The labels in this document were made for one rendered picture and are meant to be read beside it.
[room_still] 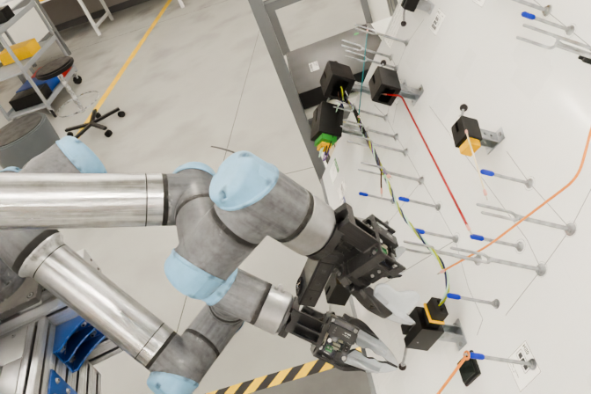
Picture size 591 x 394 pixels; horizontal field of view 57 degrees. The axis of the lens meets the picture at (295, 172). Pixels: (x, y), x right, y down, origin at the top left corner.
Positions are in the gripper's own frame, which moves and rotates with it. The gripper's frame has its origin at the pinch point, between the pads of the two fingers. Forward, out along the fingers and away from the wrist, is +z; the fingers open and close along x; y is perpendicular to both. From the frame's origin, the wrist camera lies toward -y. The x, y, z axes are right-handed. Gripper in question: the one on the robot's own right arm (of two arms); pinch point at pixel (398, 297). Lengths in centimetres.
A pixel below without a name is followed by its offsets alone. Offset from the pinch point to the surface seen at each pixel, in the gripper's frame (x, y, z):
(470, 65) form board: 41.0, 25.7, 3.5
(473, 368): -7.5, 1.6, 13.7
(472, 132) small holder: 19.9, 21.3, -0.9
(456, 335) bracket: -1.4, 0.7, 13.5
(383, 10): 300, -18, 108
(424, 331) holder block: -2.5, -0.9, 6.7
